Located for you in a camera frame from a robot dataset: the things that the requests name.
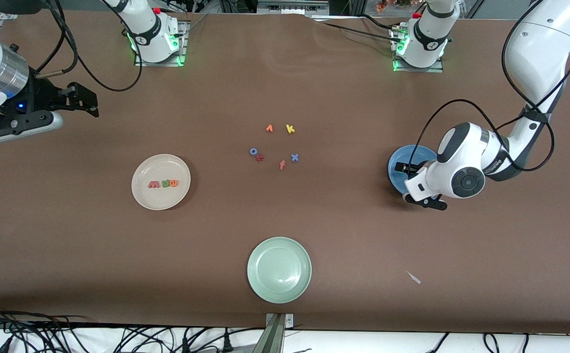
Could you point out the blue plate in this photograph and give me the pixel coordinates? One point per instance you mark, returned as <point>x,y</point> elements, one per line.
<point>414,153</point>

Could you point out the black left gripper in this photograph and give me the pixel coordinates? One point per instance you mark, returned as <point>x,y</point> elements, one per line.
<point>408,168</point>

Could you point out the grey metal box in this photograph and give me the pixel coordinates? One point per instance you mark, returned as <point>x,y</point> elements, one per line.
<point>292,7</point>

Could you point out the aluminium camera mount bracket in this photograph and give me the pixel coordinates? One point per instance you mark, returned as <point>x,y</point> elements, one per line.
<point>275,338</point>

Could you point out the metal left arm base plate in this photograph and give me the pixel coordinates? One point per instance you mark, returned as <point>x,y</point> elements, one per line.
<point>412,69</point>

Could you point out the white paper scrap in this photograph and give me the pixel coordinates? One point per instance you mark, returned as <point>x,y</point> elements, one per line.
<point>413,277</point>

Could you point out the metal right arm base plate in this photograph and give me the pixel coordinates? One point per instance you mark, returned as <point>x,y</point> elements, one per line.
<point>162,64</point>

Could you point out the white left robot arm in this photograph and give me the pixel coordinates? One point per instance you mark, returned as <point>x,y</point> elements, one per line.
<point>534,44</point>

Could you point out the pink foam letter M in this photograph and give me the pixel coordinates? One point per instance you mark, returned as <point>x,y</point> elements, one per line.
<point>154,185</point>

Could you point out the brown table cover mat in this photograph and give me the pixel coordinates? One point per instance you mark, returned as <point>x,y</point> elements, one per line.
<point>69,245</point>

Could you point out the orange dried flowers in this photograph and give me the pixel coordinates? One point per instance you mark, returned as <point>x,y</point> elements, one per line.
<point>383,6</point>

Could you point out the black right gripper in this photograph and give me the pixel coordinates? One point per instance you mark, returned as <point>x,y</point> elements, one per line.
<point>41,94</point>

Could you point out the pale green plate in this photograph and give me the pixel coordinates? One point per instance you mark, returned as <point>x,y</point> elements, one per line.
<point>279,269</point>

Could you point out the beige brown plate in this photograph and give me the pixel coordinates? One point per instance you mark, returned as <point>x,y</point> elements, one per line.
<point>162,198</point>

